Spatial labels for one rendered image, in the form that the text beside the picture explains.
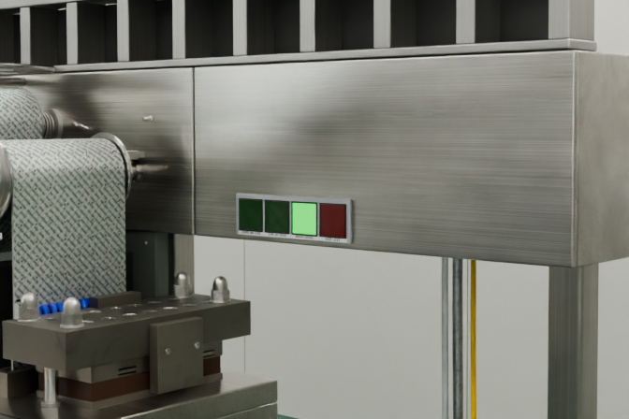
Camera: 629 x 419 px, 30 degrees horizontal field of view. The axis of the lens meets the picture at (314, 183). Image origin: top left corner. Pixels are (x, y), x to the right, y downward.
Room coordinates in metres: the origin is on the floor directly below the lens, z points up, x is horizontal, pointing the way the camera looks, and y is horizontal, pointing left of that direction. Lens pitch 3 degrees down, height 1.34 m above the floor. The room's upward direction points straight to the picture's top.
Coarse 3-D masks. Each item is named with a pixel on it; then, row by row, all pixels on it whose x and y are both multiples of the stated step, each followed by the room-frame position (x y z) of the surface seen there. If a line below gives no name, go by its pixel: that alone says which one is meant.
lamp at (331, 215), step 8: (328, 208) 1.87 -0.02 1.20; (336, 208) 1.86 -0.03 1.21; (344, 208) 1.85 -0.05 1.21; (328, 216) 1.87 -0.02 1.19; (336, 216) 1.86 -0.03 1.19; (344, 216) 1.85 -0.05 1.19; (328, 224) 1.87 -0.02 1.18; (336, 224) 1.86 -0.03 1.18; (344, 224) 1.85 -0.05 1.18; (328, 232) 1.87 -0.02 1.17; (336, 232) 1.86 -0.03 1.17; (344, 232) 1.85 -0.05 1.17
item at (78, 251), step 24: (24, 216) 1.91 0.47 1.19; (48, 216) 1.95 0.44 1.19; (72, 216) 1.99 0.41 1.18; (96, 216) 2.03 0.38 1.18; (120, 216) 2.07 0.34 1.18; (24, 240) 1.91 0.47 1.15; (48, 240) 1.95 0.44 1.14; (72, 240) 1.99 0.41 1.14; (96, 240) 2.03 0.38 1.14; (120, 240) 2.07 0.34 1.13; (24, 264) 1.91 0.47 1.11; (48, 264) 1.95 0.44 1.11; (72, 264) 1.99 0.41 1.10; (96, 264) 2.03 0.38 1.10; (120, 264) 2.07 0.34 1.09; (24, 288) 1.91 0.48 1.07; (48, 288) 1.95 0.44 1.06; (72, 288) 1.99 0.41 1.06; (96, 288) 2.03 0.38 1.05; (120, 288) 2.07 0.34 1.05
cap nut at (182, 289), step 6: (180, 276) 2.08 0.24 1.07; (186, 276) 2.08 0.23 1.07; (180, 282) 2.08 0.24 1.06; (186, 282) 2.08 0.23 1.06; (174, 288) 2.08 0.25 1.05; (180, 288) 2.07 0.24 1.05; (186, 288) 2.08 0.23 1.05; (174, 294) 2.08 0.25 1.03; (180, 294) 2.07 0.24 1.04; (186, 294) 2.08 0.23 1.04
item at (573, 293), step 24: (168, 240) 2.36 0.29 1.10; (192, 240) 2.38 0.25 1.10; (168, 264) 2.36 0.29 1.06; (192, 264) 2.38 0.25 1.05; (168, 288) 2.36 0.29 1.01; (192, 288) 2.38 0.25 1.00; (552, 288) 1.79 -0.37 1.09; (576, 288) 1.77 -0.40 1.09; (552, 312) 1.79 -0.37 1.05; (576, 312) 1.77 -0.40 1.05; (552, 336) 1.79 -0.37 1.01; (576, 336) 1.77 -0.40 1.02; (552, 360) 1.79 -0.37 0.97; (576, 360) 1.77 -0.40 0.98; (552, 384) 1.79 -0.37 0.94; (576, 384) 1.77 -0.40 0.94; (552, 408) 1.79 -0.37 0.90; (576, 408) 1.77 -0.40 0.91
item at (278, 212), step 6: (270, 204) 1.95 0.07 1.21; (276, 204) 1.94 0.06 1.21; (282, 204) 1.93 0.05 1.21; (270, 210) 1.95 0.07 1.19; (276, 210) 1.94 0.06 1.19; (282, 210) 1.93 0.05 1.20; (270, 216) 1.95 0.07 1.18; (276, 216) 1.94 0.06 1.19; (282, 216) 1.93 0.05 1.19; (270, 222) 1.95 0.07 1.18; (276, 222) 1.94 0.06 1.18; (282, 222) 1.93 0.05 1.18; (270, 228) 1.95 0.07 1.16; (276, 228) 1.94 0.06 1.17; (282, 228) 1.93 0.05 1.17
